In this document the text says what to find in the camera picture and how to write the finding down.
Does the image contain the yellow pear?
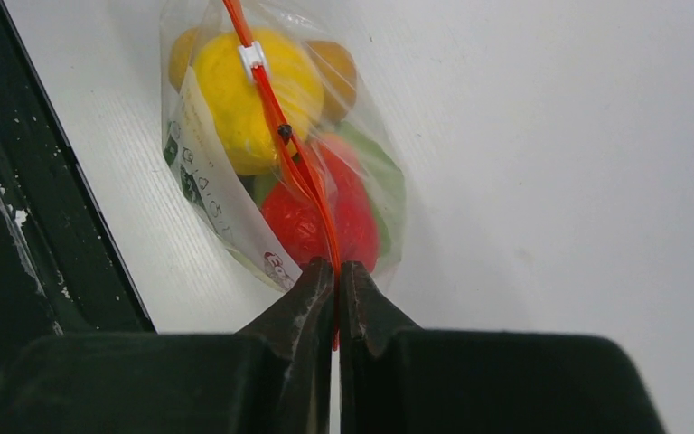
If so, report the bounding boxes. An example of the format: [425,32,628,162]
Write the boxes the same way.
[193,27,324,175]

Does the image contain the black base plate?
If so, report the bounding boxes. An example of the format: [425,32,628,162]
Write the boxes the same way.
[0,1,153,369]

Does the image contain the yellow lemon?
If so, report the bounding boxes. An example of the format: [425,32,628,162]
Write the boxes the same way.
[305,40,359,123]

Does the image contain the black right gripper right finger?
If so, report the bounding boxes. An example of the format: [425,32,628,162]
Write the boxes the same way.
[338,262,664,433]

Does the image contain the green round fruit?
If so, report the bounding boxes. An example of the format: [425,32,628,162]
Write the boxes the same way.
[336,121,407,262]

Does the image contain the yellow bell pepper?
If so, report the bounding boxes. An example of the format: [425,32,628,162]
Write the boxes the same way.
[167,27,200,92]

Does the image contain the red tomato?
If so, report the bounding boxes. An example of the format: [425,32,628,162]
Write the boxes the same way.
[260,132,381,274]

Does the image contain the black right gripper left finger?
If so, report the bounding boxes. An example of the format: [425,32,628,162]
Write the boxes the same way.
[0,259,334,433]

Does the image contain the clear orange zip bag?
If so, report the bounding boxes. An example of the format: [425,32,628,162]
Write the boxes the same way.
[159,0,408,352]

